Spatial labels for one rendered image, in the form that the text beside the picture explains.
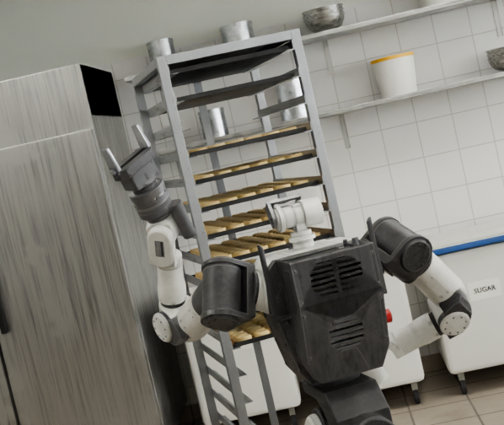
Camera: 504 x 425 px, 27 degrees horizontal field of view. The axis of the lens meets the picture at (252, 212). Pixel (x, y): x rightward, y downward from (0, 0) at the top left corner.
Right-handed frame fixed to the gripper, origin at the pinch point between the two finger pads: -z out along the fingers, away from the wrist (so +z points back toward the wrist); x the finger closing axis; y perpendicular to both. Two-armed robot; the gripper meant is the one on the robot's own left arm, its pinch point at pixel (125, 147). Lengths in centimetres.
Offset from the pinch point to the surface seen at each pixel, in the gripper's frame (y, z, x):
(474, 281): -93, 211, 220
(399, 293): -122, 204, 197
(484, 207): -124, 213, 289
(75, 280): -226, 129, 98
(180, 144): -56, 34, 60
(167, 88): -59, 17, 66
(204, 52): -52, 13, 81
